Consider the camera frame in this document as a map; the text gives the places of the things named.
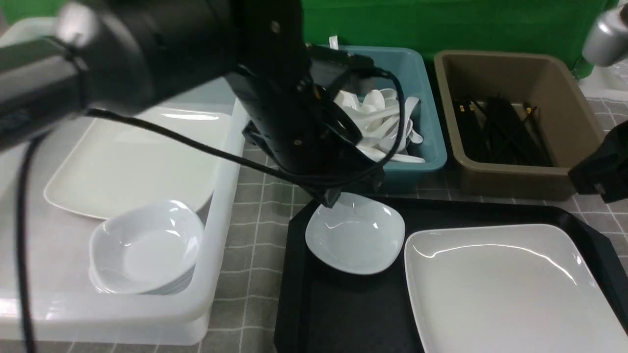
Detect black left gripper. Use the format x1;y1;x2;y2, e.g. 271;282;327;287
231;44;386;209

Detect white bowl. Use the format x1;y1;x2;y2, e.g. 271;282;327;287
305;193;406;276

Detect large white square tray plate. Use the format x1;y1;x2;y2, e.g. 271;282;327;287
404;224;628;353

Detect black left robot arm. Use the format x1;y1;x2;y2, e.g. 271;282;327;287
0;0;384;206

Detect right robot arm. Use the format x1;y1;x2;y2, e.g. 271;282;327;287
568;0;628;204

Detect white square plate in tub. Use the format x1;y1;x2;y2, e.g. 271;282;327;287
44;119;220;219

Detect pile of white soup spoons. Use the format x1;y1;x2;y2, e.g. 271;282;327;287
334;89;425;163

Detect upright white soup spoon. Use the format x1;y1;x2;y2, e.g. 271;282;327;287
328;35;339;50

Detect teal plastic spoon bin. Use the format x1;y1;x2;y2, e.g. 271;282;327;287
340;46;448;194

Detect green backdrop cloth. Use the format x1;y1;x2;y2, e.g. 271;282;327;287
0;0;620;84

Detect black plastic serving tray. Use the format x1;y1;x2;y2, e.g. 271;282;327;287
274;197;628;353

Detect stacked white bowls in tub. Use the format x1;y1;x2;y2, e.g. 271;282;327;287
88;201;204;295

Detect pile of black chopsticks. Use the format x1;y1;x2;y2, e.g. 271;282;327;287
453;94;555;167

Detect large white plastic tub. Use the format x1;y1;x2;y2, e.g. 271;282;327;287
0;18;251;346

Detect grey checkered tablecloth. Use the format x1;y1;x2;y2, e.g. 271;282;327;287
0;94;628;353

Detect brown plastic chopstick bin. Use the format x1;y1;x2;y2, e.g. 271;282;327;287
434;50;604;201

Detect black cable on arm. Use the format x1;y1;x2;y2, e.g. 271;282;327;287
15;64;408;353

